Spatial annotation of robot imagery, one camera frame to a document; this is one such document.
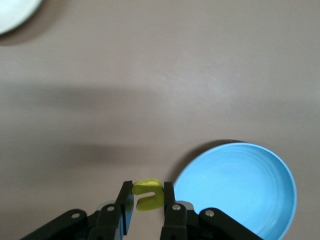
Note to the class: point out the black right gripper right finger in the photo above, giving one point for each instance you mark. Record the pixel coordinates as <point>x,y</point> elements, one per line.
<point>177,222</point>

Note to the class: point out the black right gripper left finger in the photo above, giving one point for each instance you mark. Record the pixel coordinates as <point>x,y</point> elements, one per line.
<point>105,222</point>

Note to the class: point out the yellow lowercase letter n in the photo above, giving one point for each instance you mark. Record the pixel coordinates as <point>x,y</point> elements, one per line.
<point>156,200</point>

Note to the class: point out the blue plate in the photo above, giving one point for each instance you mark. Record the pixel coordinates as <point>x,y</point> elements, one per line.
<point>237,185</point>

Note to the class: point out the beige plate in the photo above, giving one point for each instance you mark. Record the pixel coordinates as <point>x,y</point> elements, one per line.
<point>15,12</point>

